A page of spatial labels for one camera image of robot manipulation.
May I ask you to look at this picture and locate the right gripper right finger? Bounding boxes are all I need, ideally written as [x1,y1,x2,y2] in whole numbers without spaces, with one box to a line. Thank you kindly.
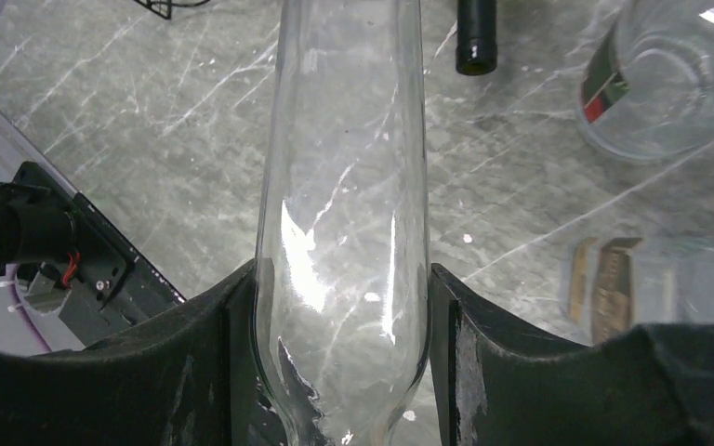
[429,264,714,445]

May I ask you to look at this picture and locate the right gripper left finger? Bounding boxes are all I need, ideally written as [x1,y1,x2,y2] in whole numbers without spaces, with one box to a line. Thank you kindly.
[0,263,286,445]

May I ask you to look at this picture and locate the square black-capped liquor bottle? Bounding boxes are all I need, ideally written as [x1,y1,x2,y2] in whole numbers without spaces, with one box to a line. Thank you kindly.
[560,235,714,345]

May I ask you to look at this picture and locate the clear wine bottle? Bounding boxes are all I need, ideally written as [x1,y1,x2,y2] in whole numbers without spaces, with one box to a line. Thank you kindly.
[252,1,430,445]

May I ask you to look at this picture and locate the dark green labelled wine bottle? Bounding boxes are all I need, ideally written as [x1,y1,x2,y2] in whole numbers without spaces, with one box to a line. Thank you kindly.
[456,0,497,76]

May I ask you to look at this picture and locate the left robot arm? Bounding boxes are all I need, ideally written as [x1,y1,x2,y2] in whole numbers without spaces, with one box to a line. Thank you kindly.
[0,182,81,287]

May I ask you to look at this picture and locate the clear round silver-capped bottle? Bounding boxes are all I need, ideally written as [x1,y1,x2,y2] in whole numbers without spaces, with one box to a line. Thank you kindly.
[576,1,714,161]

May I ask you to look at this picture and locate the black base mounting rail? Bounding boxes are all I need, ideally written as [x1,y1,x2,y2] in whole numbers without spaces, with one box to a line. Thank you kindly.
[14,162,186,351]

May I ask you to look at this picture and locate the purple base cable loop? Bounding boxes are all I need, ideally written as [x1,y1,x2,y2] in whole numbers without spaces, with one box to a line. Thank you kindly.
[2,263,55,355]

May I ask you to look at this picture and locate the black wire wine rack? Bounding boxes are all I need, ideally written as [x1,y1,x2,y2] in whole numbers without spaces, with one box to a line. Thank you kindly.
[134,0,211,20]

